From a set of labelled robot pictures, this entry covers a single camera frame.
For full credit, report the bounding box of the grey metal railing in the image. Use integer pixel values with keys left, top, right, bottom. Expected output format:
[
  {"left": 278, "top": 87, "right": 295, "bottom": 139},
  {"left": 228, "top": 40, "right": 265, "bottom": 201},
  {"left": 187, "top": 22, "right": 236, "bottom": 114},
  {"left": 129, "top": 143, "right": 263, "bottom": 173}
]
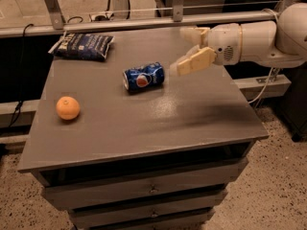
[{"left": 0, "top": 0, "right": 307, "bottom": 39}]

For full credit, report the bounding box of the dark blue chip bag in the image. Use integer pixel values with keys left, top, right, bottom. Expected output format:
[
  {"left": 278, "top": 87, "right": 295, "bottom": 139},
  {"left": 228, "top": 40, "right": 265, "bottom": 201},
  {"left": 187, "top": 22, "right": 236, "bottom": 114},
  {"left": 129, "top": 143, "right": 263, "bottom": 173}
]
[{"left": 48, "top": 34, "right": 114, "bottom": 61}]

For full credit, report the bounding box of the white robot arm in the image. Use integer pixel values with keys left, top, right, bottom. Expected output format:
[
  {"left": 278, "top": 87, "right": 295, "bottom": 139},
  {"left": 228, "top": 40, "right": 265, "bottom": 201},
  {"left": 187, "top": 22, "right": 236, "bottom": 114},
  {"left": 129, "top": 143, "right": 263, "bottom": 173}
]
[{"left": 170, "top": 3, "right": 307, "bottom": 76}]

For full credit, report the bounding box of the black cable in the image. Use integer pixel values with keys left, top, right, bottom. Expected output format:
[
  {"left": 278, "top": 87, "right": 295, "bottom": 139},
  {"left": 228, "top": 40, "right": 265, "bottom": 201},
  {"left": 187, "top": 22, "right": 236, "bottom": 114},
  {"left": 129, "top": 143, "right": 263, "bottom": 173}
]
[{"left": 7, "top": 23, "right": 35, "bottom": 129}]

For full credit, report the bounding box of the white cable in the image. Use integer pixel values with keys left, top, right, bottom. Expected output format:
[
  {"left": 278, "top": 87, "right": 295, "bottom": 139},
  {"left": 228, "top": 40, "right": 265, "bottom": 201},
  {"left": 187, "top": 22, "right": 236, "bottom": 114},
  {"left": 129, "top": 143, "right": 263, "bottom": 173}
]
[{"left": 248, "top": 66, "right": 282, "bottom": 105}]

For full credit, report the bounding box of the white power strip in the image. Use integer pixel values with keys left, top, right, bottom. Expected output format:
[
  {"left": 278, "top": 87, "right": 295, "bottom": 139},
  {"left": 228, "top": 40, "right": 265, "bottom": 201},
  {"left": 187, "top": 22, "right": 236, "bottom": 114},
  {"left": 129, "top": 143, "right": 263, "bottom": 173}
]
[{"left": 89, "top": 11, "right": 114, "bottom": 22}]

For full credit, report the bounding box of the grey drawer cabinet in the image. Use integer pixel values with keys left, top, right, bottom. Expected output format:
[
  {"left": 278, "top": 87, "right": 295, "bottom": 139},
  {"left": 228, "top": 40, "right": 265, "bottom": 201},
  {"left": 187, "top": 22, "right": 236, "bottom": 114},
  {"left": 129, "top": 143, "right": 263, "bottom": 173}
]
[{"left": 18, "top": 28, "right": 268, "bottom": 230}]

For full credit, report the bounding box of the blue pepsi can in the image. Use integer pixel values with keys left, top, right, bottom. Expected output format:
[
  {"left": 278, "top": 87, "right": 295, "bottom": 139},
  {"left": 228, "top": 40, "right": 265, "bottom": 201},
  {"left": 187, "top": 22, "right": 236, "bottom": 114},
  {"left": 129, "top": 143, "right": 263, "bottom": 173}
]
[{"left": 123, "top": 62, "right": 165, "bottom": 92}]

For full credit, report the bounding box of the orange fruit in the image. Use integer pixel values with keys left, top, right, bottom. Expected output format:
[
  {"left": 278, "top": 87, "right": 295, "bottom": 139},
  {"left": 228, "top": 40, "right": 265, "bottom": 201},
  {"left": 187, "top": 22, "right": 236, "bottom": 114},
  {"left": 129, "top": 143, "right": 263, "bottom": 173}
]
[{"left": 56, "top": 96, "right": 81, "bottom": 120}]

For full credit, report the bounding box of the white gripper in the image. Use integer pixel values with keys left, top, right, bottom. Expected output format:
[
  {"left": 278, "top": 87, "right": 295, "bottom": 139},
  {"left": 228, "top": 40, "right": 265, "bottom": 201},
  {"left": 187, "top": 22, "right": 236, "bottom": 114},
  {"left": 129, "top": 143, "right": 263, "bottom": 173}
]
[{"left": 170, "top": 23, "right": 241, "bottom": 76}]

